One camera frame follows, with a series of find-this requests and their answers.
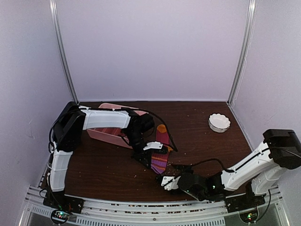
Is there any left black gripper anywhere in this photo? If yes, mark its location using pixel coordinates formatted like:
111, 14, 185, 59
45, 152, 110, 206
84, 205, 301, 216
124, 129, 152, 169

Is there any maroon orange purple striped sock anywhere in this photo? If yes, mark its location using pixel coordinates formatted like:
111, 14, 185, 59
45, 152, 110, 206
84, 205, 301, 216
150, 124, 173, 175

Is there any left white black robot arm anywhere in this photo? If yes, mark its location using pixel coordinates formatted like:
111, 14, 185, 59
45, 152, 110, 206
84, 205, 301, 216
44, 101, 178, 209

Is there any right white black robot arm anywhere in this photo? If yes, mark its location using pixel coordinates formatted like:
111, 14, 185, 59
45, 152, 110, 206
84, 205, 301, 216
176, 129, 301, 208

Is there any pink divided organizer tray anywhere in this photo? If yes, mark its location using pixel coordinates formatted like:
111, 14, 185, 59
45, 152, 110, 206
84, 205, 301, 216
86, 103, 146, 149

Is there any white scalloped ceramic bowl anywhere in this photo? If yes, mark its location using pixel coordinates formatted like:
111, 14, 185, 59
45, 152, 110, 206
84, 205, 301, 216
208, 113, 231, 133

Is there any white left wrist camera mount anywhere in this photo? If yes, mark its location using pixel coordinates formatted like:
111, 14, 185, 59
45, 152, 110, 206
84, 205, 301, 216
143, 141, 163, 151

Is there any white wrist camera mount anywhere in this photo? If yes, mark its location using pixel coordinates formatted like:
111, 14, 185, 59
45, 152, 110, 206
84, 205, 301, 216
143, 141, 163, 151
161, 176, 181, 191

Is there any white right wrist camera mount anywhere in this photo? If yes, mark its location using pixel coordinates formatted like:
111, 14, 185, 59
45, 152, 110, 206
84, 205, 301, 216
161, 176, 181, 191

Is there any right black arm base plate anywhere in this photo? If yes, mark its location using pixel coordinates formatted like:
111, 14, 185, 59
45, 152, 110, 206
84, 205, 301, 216
225, 194, 265, 213

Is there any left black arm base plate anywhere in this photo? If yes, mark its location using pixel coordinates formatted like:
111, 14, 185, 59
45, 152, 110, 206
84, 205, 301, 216
43, 196, 84, 214

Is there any left aluminium frame post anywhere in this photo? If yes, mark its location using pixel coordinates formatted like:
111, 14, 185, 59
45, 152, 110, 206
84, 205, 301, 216
49, 0, 79, 104

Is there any aluminium frame post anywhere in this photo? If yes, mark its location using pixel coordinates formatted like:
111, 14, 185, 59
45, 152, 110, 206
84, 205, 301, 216
228, 0, 257, 106
49, 0, 79, 104

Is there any right aluminium frame post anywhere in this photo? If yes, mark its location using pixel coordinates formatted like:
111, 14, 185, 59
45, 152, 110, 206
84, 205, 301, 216
228, 0, 257, 106

